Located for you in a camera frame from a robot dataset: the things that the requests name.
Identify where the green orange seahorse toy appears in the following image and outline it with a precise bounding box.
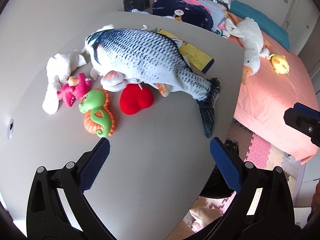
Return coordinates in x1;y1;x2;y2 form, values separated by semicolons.
79;88;116;138

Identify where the yellow box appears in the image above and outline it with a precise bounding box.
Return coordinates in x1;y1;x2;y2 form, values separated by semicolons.
158;29;214;74

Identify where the red heart plush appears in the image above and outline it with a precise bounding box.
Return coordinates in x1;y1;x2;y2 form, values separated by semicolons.
119;84;154;115

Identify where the blue striped fish plush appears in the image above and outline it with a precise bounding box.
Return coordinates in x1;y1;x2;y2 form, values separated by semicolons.
85;28;221;138

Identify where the pink bed sheet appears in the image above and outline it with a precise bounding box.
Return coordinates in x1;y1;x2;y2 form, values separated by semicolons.
234;33;319;164

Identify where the yellow chick plush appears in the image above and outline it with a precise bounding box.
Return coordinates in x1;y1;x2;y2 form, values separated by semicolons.
268;54;290;75

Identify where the colourful foam floor mat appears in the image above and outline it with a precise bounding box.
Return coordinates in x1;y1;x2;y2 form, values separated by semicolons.
183;122;298;232

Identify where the teal pillow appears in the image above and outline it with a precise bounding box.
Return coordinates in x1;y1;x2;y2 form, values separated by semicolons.
206;0;291;53

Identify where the round desk grommet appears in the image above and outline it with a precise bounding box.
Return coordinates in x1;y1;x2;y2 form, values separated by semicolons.
7;119;14;140

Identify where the white goose plush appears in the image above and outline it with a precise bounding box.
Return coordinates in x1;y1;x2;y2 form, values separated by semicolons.
225;13;270;85

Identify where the pink monkey doll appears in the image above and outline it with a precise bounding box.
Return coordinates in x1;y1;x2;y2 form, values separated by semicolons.
57;73;92;107

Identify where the white towel plush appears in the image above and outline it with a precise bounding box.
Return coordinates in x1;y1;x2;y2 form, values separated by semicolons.
42;50;87;115

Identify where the light blue blanket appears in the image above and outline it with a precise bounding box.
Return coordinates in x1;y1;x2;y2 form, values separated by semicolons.
198;0;227;32

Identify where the navy rabbit blanket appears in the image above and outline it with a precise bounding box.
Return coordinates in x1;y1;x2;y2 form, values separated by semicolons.
152;0;214;30

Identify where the black wall switch panel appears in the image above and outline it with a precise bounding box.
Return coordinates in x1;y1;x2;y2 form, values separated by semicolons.
123;0;150;12

